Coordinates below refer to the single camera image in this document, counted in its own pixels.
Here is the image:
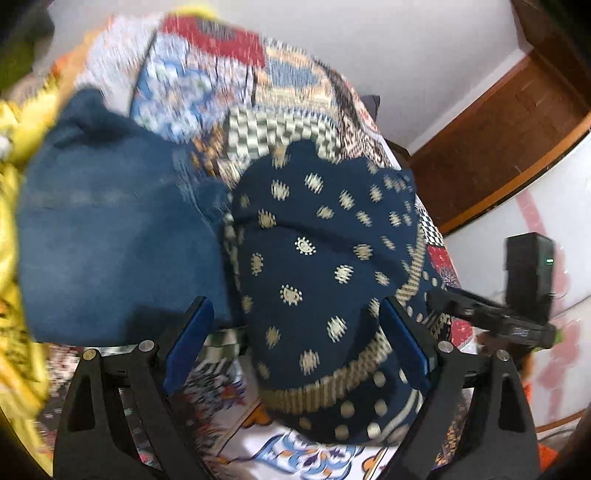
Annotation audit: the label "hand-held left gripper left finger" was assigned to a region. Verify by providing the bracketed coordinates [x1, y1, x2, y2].
[53, 296, 215, 480]

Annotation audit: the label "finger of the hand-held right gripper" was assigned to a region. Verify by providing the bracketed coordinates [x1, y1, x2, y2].
[427, 287, 557, 350]

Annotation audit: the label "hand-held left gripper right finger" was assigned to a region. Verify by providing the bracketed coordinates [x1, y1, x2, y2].
[379, 295, 541, 480]

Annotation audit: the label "blue jeans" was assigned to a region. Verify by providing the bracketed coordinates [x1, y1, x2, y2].
[18, 88, 242, 347]

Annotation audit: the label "patchwork printed blanket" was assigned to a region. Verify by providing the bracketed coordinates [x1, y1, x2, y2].
[37, 9, 483, 480]

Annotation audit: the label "yellow printed cloth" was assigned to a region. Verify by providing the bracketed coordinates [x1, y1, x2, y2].
[0, 69, 65, 477]

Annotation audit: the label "yellow item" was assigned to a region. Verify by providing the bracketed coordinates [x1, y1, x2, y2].
[174, 4, 219, 20]

